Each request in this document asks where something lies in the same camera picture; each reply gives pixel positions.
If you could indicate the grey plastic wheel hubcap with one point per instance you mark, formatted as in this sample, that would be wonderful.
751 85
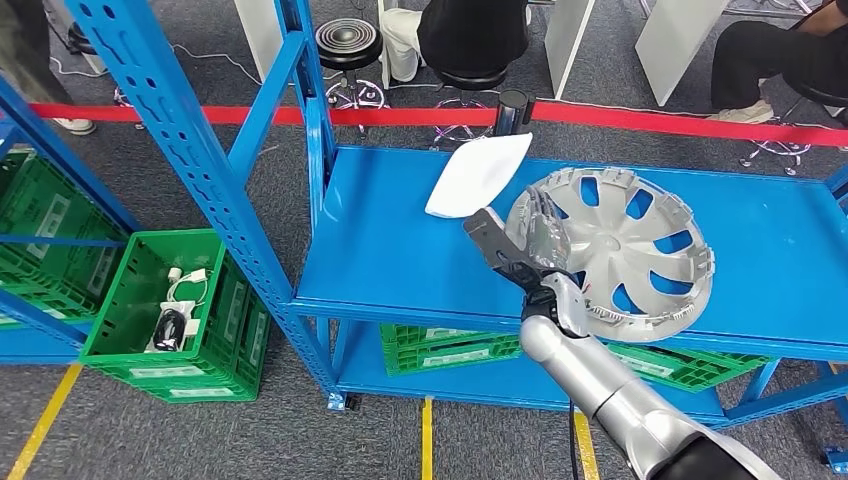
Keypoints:
619 245

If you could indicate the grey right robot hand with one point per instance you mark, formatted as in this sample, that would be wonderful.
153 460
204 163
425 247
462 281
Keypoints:
550 238

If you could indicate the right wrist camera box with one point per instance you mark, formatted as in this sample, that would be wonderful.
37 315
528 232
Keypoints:
497 245

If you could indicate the black stool chrome base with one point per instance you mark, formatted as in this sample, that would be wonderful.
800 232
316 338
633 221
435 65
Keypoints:
821 94
472 79

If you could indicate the red barrier belt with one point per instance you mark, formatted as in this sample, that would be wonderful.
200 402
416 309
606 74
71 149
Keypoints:
397 116
662 124

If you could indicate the white plastic cover part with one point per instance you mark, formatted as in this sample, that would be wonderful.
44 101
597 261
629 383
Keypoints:
477 175

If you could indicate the large tilted green crate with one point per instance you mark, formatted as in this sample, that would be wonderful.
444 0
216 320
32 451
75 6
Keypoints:
40 218

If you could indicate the blue metal shelf rack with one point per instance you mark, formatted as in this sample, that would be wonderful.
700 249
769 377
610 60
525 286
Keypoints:
837 460
397 252
66 166

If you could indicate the white desk panel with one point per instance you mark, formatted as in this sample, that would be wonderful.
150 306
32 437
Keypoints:
676 40
566 33
258 33

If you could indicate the black stanchion post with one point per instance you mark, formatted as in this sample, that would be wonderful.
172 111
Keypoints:
513 109

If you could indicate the open green plastic crate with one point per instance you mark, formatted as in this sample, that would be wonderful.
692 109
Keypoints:
132 278

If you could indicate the person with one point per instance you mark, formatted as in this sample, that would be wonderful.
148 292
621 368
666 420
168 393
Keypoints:
33 53
762 60
470 33

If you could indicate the black ridged seat stool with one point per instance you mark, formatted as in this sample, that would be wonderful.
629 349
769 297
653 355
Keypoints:
349 43

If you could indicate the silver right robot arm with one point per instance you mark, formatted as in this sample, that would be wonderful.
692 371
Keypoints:
596 378

